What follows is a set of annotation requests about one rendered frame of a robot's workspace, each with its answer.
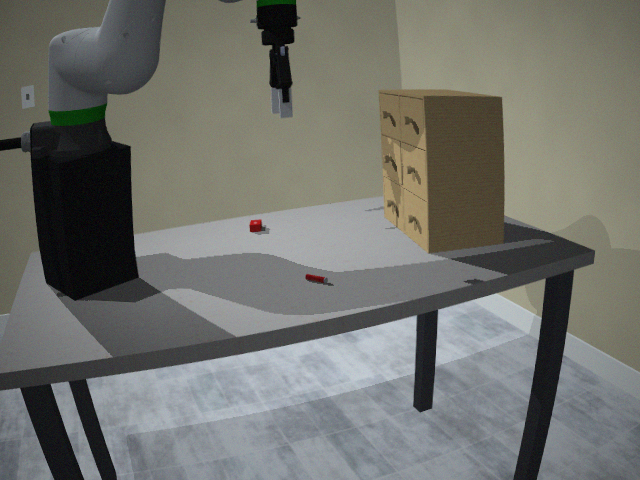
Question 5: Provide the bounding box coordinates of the small tan wooden chest of drawers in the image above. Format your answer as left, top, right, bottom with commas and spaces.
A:
378, 89, 505, 253

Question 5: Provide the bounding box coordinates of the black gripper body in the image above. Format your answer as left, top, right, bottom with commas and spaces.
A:
261, 28, 294, 62

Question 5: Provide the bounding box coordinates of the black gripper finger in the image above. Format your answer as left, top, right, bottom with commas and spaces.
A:
271, 46, 293, 118
269, 53, 280, 114

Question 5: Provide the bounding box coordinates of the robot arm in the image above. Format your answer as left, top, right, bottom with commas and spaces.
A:
0, 0, 301, 159

